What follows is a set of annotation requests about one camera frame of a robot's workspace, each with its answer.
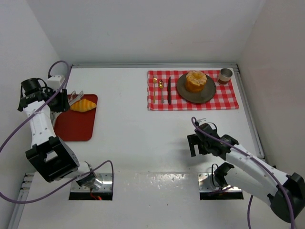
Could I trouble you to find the silver metal tongs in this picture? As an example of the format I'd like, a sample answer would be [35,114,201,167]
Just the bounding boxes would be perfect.
[50,91,84,127]

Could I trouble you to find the golden croissant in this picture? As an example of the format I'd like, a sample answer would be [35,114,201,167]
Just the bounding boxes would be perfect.
[70,99,97,113]

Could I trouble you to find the round sugar-topped bread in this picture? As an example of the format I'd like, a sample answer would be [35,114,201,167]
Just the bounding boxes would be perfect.
[185,71,207,93]

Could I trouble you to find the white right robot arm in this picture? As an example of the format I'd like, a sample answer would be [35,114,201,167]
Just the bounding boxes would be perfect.
[187,117,305,228]

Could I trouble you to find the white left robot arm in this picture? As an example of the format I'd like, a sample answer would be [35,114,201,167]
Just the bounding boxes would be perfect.
[18,75,96,188]

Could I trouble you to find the red plastic tray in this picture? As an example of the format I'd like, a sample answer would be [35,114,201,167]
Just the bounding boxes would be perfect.
[54,94,98,142]

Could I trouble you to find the dark round plate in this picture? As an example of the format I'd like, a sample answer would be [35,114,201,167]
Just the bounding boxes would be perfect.
[176,73,216,104]

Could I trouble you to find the black knife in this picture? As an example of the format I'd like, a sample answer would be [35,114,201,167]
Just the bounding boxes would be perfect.
[167,77,172,105]

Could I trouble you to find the red white checkered cloth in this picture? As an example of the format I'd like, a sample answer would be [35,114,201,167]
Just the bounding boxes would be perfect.
[147,70,239,111]

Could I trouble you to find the iridescent gold spoon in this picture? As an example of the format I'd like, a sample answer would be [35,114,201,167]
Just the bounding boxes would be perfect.
[159,80,164,104]

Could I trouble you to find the gold fork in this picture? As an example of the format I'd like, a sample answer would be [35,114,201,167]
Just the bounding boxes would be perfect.
[152,75,158,103]

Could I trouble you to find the metal cup brown base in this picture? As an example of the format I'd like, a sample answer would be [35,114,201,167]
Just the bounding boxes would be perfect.
[217,68,233,85]

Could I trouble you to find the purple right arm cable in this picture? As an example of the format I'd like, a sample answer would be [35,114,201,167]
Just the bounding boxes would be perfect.
[191,116,297,229]

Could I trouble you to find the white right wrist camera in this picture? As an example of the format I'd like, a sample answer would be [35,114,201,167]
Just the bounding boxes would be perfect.
[197,118,206,123]

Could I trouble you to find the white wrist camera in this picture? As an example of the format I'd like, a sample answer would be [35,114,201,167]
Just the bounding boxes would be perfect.
[46,75,65,91]
[197,118,206,123]

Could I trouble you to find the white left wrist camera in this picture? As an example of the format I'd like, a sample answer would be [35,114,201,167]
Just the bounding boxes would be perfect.
[46,75,65,91]

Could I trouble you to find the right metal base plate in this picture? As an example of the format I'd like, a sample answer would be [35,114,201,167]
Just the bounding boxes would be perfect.
[197,173,242,194]

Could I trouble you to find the metal base plate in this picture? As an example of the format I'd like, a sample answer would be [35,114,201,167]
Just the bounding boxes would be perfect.
[197,173,242,194]
[71,173,112,195]

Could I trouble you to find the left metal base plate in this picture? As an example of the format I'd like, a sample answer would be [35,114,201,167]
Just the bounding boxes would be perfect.
[71,173,112,195]

